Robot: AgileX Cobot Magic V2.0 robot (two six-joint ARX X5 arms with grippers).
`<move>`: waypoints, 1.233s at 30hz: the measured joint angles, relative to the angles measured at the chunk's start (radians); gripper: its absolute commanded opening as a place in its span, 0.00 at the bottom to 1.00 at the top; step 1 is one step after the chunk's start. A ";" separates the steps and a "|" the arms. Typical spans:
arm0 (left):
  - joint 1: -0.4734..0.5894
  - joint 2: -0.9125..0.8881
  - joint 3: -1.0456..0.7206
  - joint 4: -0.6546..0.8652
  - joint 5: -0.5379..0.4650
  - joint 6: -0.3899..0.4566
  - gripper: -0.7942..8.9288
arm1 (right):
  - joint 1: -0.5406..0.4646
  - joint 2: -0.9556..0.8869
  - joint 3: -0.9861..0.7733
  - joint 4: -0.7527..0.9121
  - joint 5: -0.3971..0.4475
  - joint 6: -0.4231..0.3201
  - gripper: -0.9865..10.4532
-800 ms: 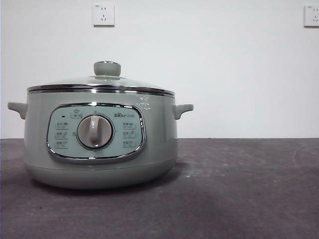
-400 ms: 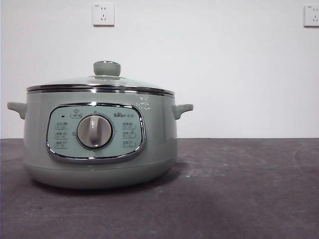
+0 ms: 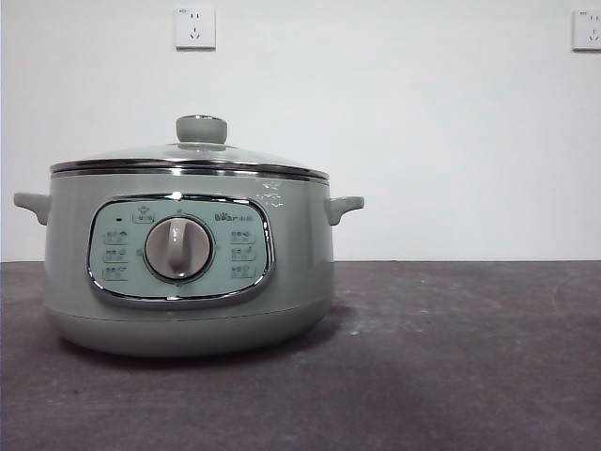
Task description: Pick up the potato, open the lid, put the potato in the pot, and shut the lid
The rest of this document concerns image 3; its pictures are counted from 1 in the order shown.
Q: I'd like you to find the glass lid with green knob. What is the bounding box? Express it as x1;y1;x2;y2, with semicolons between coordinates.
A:
51;114;331;176

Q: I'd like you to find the pale green electric pot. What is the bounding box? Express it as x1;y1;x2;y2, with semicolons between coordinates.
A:
12;164;365;360

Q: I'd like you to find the grey pot control dial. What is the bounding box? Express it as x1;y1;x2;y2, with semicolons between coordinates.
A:
143;216;215;284

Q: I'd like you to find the white wall socket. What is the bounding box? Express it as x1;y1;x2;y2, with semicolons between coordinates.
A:
176;5;218;51
571;8;601;53

